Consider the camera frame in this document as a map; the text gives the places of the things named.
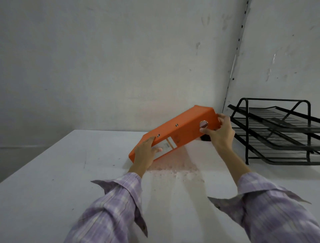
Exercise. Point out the person's left hand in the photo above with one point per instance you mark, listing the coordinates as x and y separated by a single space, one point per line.
143 155

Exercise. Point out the person's left thumb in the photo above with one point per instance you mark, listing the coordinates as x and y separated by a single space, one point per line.
156 150

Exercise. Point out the person's right hand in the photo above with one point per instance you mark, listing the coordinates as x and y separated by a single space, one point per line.
221 136

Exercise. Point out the orange lever arch binder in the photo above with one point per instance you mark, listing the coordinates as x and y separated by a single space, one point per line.
175 132

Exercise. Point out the person's right thumb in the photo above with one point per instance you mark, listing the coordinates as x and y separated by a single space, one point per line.
206 130

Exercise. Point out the person's right forearm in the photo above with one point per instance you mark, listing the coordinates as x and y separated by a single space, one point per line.
260 200

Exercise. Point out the metal slotted shelf rail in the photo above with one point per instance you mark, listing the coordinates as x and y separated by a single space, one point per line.
237 50

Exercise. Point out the person's left forearm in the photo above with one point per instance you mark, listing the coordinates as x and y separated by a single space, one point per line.
110 212

